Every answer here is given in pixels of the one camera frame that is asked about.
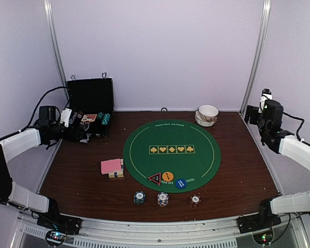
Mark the gold card deck box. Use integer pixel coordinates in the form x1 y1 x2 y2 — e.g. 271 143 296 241
108 159 124 178

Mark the red card deck in case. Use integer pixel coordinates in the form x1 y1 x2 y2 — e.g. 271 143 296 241
81 114 97 122

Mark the teal chip stack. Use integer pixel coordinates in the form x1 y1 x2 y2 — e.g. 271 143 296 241
101 113 111 125

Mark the orange round blind button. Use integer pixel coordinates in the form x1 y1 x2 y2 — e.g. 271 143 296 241
162 172 174 182

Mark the dark blue chip stack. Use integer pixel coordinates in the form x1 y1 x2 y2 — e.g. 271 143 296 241
133 191 146 205

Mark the red black triangular button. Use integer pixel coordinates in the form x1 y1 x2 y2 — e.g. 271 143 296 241
147 172 162 185

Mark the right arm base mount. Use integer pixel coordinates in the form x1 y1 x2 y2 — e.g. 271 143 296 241
237 213 282 234

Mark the brown red chip stack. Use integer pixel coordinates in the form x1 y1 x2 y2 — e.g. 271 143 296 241
189 195 201 207

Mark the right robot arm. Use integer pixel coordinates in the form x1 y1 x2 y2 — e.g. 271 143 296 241
245 88 310 228

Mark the pink backed card deck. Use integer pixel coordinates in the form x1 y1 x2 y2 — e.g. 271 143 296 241
101 159 122 175

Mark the blue green chip stack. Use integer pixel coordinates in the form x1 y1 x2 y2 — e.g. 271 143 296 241
97 112 104 119

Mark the round green poker mat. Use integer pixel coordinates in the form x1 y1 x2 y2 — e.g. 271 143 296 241
123 119 221 193

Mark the black chip carrying case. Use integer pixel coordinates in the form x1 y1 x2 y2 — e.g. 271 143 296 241
67 77 114 137

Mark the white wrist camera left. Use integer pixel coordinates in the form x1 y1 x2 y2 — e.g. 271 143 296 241
59 108 72 128

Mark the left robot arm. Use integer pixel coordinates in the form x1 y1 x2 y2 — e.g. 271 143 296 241
0 106 88 229

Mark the blue round blind button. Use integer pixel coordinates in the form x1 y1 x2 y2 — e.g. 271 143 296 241
175 179 187 189

